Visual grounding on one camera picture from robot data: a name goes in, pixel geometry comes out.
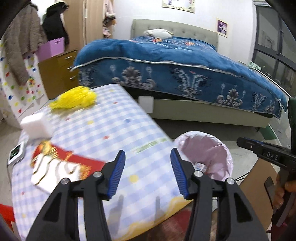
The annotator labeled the red envelope packet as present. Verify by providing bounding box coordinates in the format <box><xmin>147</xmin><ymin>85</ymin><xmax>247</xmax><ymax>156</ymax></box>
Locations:
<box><xmin>30</xmin><ymin>141</ymin><xmax>106</xmax><ymax>193</ymax></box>

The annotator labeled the white tissue pack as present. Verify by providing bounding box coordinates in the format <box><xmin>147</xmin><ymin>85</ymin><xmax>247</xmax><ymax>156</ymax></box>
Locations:
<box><xmin>20</xmin><ymin>113</ymin><xmax>54</xmax><ymax>140</ymax></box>

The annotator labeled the pink lined trash bin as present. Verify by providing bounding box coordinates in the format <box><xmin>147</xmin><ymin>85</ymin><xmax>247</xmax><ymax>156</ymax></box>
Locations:
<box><xmin>174</xmin><ymin>131</ymin><xmax>233</xmax><ymax>181</ymax></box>

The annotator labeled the person's right hand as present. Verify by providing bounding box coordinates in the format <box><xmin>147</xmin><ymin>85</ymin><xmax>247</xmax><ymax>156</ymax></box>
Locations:
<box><xmin>273</xmin><ymin>174</ymin><xmax>296</xmax><ymax>208</ymax></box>

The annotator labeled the red plastic stool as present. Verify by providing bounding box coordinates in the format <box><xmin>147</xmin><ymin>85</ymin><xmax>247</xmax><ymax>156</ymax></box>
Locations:
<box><xmin>0</xmin><ymin>204</ymin><xmax>16</xmax><ymax>230</ymax></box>

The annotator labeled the white digital timer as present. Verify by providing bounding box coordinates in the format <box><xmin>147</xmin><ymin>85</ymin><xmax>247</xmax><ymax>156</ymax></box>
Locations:
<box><xmin>7</xmin><ymin>141</ymin><xmax>26</xmax><ymax>166</ymax></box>

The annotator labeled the checkered tablecloth table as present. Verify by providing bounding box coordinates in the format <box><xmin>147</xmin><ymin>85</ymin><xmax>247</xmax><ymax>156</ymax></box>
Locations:
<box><xmin>10</xmin><ymin>83</ymin><xmax>194</xmax><ymax>241</ymax></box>

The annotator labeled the brown drawer cabinet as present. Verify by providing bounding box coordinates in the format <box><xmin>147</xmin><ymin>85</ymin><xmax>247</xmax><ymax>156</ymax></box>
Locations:
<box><xmin>38</xmin><ymin>50</ymin><xmax>79</xmax><ymax>99</ymax></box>

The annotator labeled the blue floral bed blanket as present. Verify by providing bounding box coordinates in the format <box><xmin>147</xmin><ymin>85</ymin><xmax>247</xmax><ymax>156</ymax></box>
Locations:
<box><xmin>73</xmin><ymin>36</ymin><xmax>287</xmax><ymax>118</ymax></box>

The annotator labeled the purple storage box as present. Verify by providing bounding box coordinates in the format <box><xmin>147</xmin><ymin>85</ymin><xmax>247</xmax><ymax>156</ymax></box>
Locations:
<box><xmin>36</xmin><ymin>37</ymin><xmax>65</xmax><ymax>62</ymax></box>

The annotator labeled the dark framed window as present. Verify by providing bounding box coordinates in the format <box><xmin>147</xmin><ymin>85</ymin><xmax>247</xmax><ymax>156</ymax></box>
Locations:
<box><xmin>252</xmin><ymin>1</ymin><xmax>295</xmax><ymax>97</ymax></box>

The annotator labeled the brown quilted jacket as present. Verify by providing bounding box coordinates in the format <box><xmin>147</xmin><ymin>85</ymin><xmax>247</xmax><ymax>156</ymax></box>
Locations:
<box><xmin>3</xmin><ymin>3</ymin><xmax>47</xmax><ymax>85</ymax></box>

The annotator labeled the black coat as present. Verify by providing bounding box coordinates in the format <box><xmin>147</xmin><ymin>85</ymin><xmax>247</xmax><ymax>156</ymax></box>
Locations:
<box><xmin>42</xmin><ymin>1</ymin><xmax>69</xmax><ymax>46</ymax></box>

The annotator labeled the wooden wardrobe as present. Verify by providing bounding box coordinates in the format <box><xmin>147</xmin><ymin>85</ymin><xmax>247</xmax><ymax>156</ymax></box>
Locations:
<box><xmin>64</xmin><ymin>0</ymin><xmax>107</xmax><ymax>51</ymax></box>

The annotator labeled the white pillow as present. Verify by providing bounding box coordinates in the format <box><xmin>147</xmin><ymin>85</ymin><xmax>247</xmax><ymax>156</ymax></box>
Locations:
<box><xmin>143</xmin><ymin>28</ymin><xmax>174</xmax><ymax>39</ymax></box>

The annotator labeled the grey upholstered bed frame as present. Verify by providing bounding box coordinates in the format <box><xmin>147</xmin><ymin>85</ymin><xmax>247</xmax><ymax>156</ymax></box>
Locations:
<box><xmin>130</xmin><ymin>19</ymin><xmax>272</xmax><ymax>128</ymax></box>

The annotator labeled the small purple wall picture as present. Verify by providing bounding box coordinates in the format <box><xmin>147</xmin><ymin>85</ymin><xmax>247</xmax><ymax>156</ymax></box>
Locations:
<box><xmin>216</xmin><ymin>19</ymin><xmax>228</xmax><ymax>38</ymax></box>

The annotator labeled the large wall poster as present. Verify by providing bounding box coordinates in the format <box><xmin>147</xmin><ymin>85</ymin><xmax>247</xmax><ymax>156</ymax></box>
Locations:
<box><xmin>162</xmin><ymin>0</ymin><xmax>195</xmax><ymax>13</ymax></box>

